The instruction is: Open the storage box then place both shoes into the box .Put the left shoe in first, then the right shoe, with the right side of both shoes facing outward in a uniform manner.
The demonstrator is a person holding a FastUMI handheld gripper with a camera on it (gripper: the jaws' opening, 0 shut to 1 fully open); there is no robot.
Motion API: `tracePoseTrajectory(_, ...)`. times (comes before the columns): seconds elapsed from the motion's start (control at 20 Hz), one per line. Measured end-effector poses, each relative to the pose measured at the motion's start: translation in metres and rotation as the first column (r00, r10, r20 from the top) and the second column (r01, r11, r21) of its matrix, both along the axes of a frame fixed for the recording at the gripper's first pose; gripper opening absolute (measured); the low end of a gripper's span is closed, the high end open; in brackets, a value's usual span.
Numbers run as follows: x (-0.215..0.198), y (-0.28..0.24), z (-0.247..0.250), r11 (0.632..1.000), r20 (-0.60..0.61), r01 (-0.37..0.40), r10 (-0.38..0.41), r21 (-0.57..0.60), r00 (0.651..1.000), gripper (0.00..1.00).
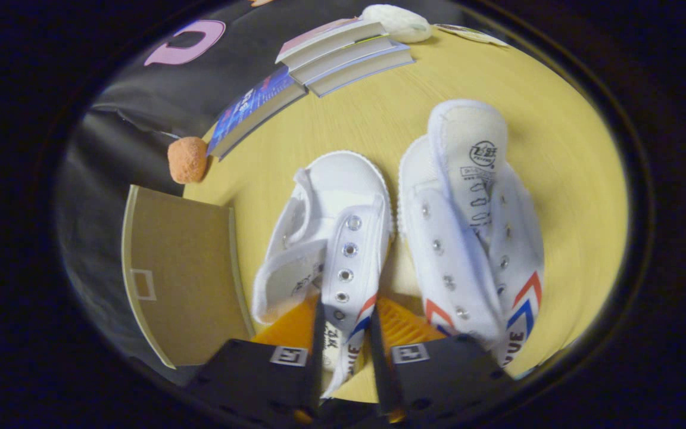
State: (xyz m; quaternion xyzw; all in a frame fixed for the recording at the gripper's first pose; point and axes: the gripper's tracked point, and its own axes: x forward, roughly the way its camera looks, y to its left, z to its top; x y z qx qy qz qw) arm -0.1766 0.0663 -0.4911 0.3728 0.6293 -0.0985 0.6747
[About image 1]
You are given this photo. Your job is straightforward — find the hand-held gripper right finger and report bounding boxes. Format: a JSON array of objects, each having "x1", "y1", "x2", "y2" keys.
[{"x1": 369, "y1": 296, "x2": 513, "y2": 425}]

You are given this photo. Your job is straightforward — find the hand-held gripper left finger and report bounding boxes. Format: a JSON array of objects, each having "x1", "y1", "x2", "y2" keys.
[{"x1": 185, "y1": 295, "x2": 327, "y2": 427}]

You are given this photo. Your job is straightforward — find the white canvas shoe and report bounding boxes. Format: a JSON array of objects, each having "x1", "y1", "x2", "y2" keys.
[
  {"x1": 398, "y1": 100, "x2": 545, "y2": 367},
  {"x1": 251, "y1": 151, "x2": 394, "y2": 399}
]

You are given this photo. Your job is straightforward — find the beige fabric storage box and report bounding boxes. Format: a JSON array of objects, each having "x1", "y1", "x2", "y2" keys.
[{"x1": 121, "y1": 185, "x2": 255, "y2": 370}]

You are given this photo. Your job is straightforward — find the orange rough sponge ball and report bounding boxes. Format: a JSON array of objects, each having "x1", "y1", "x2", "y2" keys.
[{"x1": 167, "y1": 136, "x2": 210, "y2": 184}]

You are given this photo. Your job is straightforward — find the blue cover book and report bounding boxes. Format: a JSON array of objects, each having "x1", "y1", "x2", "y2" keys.
[{"x1": 207, "y1": 64, "x2": 308, "y2": 160}]

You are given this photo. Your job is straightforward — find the black backdrop cloth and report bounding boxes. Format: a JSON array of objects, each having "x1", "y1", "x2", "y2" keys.
[{"x1": 57, "y1": 0, "x2": 373, "y2": 382}]

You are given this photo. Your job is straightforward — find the small printed card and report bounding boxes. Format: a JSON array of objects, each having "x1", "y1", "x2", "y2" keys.
[{"x1": 434, "y1": 24, "x2": 509, "y2": 48}]

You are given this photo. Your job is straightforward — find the white plush toy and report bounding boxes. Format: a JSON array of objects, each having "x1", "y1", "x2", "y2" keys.
[{"x1": 361, "y1": 4, "x2": 433, "y2": 44}]

